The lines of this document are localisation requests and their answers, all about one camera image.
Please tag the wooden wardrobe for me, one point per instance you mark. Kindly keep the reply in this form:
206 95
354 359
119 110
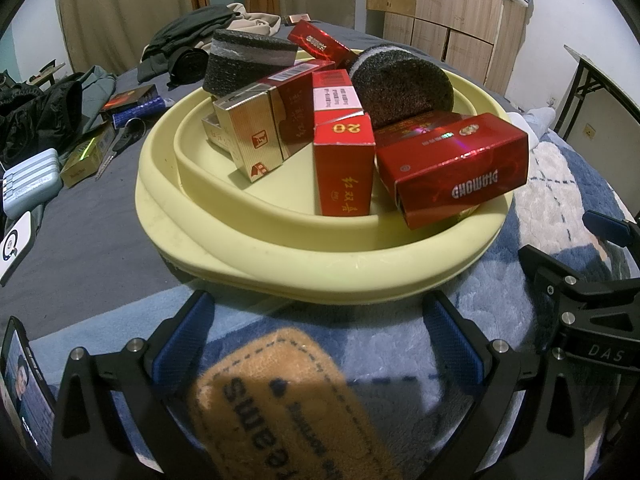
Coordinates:
450 10

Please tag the black rolled cloth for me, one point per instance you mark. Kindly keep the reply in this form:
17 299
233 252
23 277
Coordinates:
186 66

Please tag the wall socket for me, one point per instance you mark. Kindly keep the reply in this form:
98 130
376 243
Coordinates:
590 132

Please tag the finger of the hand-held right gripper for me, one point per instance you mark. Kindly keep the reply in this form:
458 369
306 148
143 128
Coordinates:
545 266
607 225

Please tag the light grey cloth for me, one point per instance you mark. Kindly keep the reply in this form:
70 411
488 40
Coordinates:
537 121

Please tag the black jacket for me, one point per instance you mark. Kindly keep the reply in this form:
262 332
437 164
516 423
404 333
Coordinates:
40 110

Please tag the black smartphone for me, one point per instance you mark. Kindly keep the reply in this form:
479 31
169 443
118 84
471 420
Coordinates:
25 395

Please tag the beige clothes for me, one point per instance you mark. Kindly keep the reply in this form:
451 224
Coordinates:
252 20

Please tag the yellow plastic basin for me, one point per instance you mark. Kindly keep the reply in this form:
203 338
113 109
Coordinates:
300 270

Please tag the beige curtain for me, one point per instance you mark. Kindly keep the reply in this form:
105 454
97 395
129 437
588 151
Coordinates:
115 10

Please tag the light blue case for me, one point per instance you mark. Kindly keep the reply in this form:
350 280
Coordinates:
27 180

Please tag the black half-round foam block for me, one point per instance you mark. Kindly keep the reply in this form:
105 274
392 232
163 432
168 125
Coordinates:
240 72

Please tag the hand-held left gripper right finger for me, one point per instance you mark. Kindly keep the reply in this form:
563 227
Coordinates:
455 345

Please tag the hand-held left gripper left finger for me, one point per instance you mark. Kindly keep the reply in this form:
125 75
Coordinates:
185 340

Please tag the dark green clothes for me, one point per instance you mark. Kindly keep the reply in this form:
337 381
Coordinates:
190 25

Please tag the blue patterned tube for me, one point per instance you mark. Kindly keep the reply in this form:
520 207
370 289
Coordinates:
139 110

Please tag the grey-green garment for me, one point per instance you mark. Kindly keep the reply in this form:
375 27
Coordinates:
95 92

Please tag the black folding table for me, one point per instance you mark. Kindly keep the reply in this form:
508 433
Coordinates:
600 75

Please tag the scissors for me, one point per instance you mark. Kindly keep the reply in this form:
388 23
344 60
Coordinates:
120 142

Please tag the dark orange box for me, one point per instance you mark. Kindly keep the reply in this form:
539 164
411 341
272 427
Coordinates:
127 100

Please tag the red and gold cigarette box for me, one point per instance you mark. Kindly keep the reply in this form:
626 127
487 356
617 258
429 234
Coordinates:
280 120

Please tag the shiny red cigarette box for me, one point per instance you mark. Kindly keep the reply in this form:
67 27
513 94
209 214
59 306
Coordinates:
317 42
450 170

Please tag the red cigarette box yellow print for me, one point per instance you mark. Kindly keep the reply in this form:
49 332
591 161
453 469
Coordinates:
345 175

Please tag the green and yellow box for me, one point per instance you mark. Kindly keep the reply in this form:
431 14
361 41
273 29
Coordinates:
85 156

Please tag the small wooden item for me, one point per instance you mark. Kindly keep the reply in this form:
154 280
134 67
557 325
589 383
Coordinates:
47 72

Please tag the grey round foam disc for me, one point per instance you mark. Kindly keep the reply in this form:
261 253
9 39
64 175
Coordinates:
400 90

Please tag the small copper box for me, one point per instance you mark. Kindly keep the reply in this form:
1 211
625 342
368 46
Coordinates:
296 19

